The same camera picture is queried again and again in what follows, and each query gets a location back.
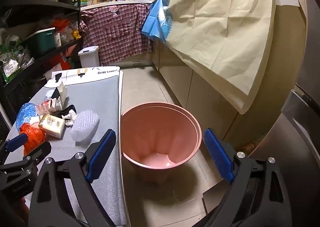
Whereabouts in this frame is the orange plastic bag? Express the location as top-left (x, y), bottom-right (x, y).
top-left (20, 123), bottom-right (46, 156)

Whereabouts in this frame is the blue plastic bag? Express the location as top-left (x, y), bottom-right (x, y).
top-left (15, 102), bottom-right (38, 131)

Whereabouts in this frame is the beige tissue pack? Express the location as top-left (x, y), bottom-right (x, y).
top-left (39, 114), bottom-right (65, 139)

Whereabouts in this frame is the red white medicine box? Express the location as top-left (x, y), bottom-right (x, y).
top-left (35, 98), bottom-right (57, 115)

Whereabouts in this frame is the black plastic item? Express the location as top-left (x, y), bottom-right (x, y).
top-left (53, 105), bottom-right (77, 118)

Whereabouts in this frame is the white tissue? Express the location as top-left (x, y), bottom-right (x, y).
top-left (61, 109), bottom-right (77, 127)

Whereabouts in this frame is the white torn paper carton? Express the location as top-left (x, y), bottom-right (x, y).
top-left (46, 83), bottom-right (67, 112)

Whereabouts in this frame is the clear bubble wrap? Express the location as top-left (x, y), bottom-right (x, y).
top-left (71, 110), bottom-right (99, 143)

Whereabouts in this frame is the pink plastic trash bucket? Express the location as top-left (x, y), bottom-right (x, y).
top-left (120, 102), bottom-right (202, 184)

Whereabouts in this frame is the grey ironing board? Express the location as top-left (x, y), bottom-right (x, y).
top-left (4, 66), bottom-right (128, 227)

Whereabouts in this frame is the green storage box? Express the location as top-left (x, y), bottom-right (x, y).
top-left (22, 27), bottom-right (56, 56)

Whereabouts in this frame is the white pedal bin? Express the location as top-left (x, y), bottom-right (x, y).
top-left (78, 46), bottom-right (100, 68)

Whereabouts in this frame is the black metal shelf rack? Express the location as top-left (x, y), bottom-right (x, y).
top-left (1, 0), bottom-right (81, 124)

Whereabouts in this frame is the red plaid shirt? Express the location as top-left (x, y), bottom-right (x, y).
top-left (80, 3), bottom-right (152, 66)

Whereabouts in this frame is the cream cloth with blue corner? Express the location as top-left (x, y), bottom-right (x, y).
top-left (141, 0), bottom-right (303, 115)

